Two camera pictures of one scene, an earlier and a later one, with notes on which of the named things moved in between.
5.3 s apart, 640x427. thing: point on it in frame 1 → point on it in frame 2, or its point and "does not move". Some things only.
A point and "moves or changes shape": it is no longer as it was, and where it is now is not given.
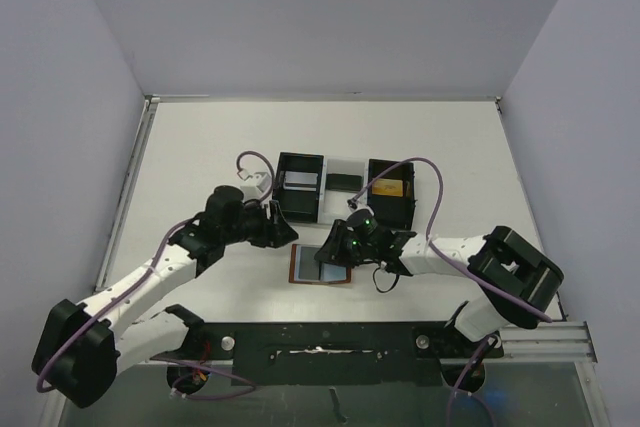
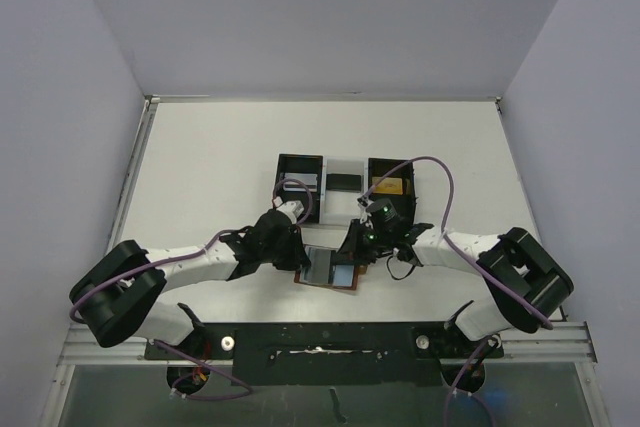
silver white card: [300, 180] does not move
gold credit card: [387, 187] does not move
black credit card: [344, 182] does not move
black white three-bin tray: [315, 188] does not move
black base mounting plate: [324, 354] does not move
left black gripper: [274, 231] → [295, 259]
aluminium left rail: [150, 103] does not move
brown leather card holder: [304, 268] moves or changes shape
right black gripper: [343, 242] → [357, 240]
